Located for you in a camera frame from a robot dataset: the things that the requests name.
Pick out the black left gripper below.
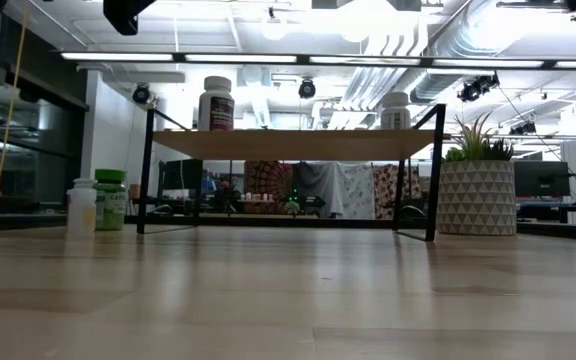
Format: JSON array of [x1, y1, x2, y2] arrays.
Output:
[[102, 0, 157, 37]]

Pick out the large white maroon-label bottle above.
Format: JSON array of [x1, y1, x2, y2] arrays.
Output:
[[197, 75, 236, 132]]

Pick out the green bottle with green cap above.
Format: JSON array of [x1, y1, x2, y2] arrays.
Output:
[[92, 168, 128, 232]]

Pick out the white bottle with yellow label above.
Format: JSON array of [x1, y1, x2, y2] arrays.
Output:
[[66, 178, 98, 235]]

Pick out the white medicine bottle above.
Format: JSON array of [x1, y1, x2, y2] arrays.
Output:
[[380, 91, 413, 131]]

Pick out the wooden shelf black metal legs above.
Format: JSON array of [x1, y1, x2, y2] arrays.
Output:
[[136, 103, 452, 243]]

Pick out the overhead light bar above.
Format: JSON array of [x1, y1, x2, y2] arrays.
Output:
[[60, 49, 576, 71]]

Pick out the black ceiling spotlight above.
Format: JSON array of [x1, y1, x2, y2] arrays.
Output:
[[508, 119, 538, 136], [297, 78, 317, 100], [456, 73, 501, 104], [131, 83, 151, 105]]

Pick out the black monitor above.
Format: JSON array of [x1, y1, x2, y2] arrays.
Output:
[[161, 158, 204, 191], [513, 159, 571, 199]]

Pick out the red mandala tapestry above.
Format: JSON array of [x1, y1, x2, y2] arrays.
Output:
[[243, 160, 295, 215]]

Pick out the grey hanging cloth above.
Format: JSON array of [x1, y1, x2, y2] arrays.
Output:
[[292, 161, 345, 217]]

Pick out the white floral hanging cloth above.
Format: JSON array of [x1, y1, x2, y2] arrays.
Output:
[[337, 163, 377, 220]]

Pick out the red floral hanging cloth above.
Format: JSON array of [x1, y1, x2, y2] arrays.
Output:
[[371, 163, 423, 220]]

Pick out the succulent in patterned white pot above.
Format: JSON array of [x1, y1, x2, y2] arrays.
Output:
[[436, 112, 518, 237]]

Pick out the black aluminium table frame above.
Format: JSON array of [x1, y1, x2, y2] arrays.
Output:
[[0, 212, 576, 242]]

